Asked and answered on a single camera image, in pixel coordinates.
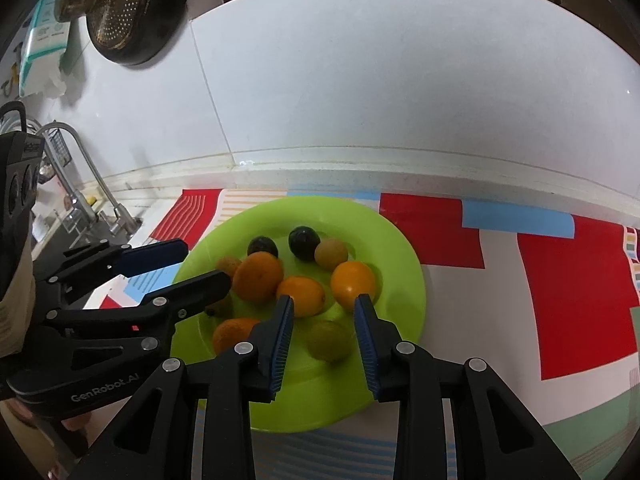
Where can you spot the tall chrome faucet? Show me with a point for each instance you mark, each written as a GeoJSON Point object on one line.
{"type": "Point", "coordinates": [95, 175]}

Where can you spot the teal white tissue packet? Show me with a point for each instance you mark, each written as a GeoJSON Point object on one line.
{"type": "Point", "coordinates": [47, 40]}

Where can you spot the green plastic plate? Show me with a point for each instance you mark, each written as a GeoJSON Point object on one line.
{"type": "Point", "coordinates": [300, 400]}

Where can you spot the gold perforated colander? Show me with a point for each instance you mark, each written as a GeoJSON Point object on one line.
{"type": "Point", "coordinates": [117, 10]}

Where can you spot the small orange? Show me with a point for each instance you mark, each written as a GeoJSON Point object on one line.
{"type": "Point", "coordinates": [232, 335]}
{"type": "Point", "coordinates": [302, 296]}
{"type": "Point", "coordinates": [352, 285]}
{"type": "Point", "coordinates": [257, 276]}

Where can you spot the chrome faucet with lever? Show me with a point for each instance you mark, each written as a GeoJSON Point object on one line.
{"type": "Point", "coordinates": [80, 217]}

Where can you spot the yellow wall hooks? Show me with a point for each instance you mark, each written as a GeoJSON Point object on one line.
{"type": "Point", "coordinates": [10, 80]}

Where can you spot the dark round fruit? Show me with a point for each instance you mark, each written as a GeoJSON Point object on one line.
{"type": "Point", "coordinates": [303, 242]}
{"type": "Point", "coordinates": [262, 247]}

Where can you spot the colourful patterned table mat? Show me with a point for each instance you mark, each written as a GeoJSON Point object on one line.
{"type": "Point", "coordinates": [575, 290]}

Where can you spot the steel sink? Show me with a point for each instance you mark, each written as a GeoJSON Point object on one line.
{"type": "Point", "coordinates": [60, 240]}

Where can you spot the person's left hand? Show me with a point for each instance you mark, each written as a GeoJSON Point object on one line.
{"type": "Point", "coordinates": [17, 415]}

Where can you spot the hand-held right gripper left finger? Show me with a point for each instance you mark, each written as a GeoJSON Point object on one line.
{"type": "Point", "coordinates": [281, 347]}

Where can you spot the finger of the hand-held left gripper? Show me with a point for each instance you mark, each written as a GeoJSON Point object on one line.
{"type": "Point", "coordinates": [150, 256]}
{"type": "Point", "coordinates": [125, 320]}

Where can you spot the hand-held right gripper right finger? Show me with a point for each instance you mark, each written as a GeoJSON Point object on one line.
{"type": "Point", "coordinates": [367, 347]}

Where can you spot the tan round fruit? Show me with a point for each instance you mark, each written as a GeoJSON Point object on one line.
{"type": "Point", "coordinates": [229, 266]}
{"type": "Point", "coordinates": [331, 253]}

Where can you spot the black frying pan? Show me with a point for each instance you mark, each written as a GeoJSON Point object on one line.
{"type": "Point", "coordinates": [170, 5]}

